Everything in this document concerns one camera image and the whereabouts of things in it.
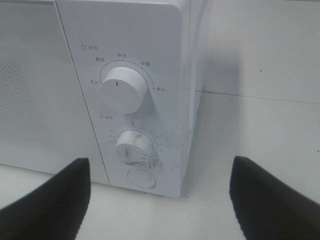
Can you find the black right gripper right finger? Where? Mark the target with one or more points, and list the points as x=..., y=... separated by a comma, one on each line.
x=267, y=208

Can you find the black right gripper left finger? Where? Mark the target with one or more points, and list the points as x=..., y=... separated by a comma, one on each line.
x=53, y=211

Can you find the white microwave door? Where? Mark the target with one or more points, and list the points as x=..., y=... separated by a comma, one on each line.
x=44, y=121

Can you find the round white door button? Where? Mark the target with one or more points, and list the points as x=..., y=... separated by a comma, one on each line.
x=141, y=178

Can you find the white timer knob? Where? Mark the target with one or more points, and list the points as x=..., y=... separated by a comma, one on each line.
x=134, y=148

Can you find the upper white power knob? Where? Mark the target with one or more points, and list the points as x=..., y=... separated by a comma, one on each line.
x=122, y=89

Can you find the white microwave oven body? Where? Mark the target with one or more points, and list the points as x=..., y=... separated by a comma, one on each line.
x=141, y=65

